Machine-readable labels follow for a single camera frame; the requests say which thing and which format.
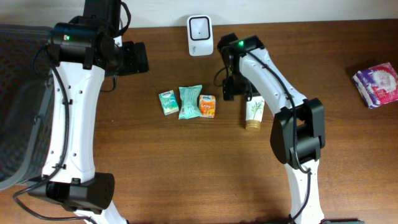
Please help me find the grey plastic mesh basket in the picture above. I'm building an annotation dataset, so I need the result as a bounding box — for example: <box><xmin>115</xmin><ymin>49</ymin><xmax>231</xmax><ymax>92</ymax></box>
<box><xmin>1</xmin><ymin>24</ymin><xmax>54</xmax><ymax>190</ymax></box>

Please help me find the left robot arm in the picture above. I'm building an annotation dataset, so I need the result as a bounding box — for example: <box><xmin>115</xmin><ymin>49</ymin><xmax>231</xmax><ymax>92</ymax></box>
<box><xmin>25</xmin><ymin>1</ymin><xmax>149</xmax><ymax>223</ymax></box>

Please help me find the pink purple tissue pack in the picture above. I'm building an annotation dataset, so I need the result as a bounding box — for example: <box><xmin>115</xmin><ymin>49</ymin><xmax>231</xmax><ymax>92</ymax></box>
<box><xmin>352</xmin><ymin>62</ymin><xmax>397</xmax><ymax>109</ymax></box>

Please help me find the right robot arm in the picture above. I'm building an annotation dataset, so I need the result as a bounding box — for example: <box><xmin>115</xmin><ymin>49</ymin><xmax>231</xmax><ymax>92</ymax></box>
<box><xmin>217</xmin><ymin>33</ymin><xmax>325</xmax><ymax>223</ymax></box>

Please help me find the small orange tissue packet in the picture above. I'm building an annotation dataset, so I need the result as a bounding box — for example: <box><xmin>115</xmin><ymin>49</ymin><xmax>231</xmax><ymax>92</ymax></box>
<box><xmin>199</xmin><ymin>95</ymin><xmax>216</xmax><ymax>118</ymax></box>

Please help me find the white tube with gold cap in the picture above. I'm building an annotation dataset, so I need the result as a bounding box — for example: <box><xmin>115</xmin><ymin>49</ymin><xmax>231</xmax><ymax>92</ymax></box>
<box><xmin>246</xmin><ymin>96</ymin><xmax>265</xmax><ymax>131</ymax></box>

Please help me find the teal wet wipes packet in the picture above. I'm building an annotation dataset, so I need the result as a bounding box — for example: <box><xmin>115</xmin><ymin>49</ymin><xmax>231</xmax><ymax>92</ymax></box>
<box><xmin>178</xmin><ymin>85</ymin><xmax>202</xmax><ymax>119</ymax></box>

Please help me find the white barcode scanner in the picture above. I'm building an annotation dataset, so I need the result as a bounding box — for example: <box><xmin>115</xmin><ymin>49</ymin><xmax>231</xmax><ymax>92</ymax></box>
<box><xmin>187</xmin><ymin>15</ymin><xmax>214</xmax><ymax>57</ymax></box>

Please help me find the small green tissue packet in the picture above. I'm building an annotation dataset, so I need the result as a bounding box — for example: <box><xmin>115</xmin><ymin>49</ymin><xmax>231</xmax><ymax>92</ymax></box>
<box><xmin>159</xmin><ymin>90</ymin><xmax>179</xmax><ymax>115</ymax></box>

